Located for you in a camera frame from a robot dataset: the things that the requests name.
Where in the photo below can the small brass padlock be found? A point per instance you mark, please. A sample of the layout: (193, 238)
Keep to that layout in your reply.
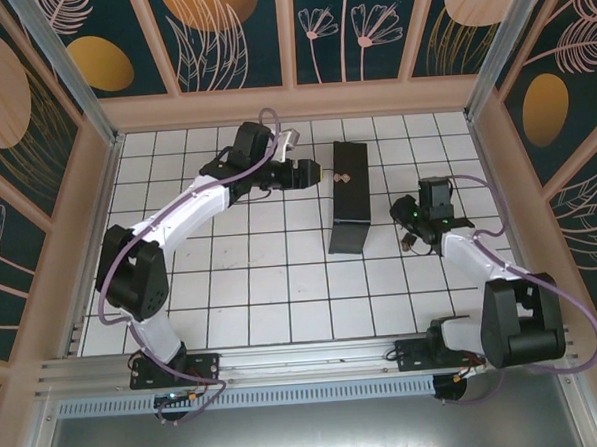
(408, 242)

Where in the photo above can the black box with painted lid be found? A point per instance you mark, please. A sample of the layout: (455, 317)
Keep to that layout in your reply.
(352, 200)

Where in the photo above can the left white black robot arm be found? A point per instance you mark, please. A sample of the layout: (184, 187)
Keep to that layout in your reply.
(192, 204)

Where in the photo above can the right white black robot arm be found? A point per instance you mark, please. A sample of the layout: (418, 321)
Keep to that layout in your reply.
(470, 259)

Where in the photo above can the metal box hasp latch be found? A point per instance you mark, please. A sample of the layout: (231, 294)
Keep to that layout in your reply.
(342, 177)

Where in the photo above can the aluminium side strip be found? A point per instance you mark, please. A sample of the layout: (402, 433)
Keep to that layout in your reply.
(94, 244)

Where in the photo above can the grey metal sheet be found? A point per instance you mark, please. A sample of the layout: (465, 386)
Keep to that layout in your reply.
(314, 433)

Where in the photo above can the small circuit board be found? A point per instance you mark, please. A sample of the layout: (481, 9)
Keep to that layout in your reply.
(175, 396)

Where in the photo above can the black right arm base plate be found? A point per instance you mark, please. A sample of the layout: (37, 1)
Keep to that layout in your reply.
(408, 355)

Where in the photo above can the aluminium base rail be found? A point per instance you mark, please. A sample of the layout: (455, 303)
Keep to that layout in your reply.
(305, 358)

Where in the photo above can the aluminium corner post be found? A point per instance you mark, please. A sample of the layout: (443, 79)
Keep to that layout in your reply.
(78, 90)
(494, 43)

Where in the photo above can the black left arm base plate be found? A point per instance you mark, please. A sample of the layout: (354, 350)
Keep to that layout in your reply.
(206, 366)

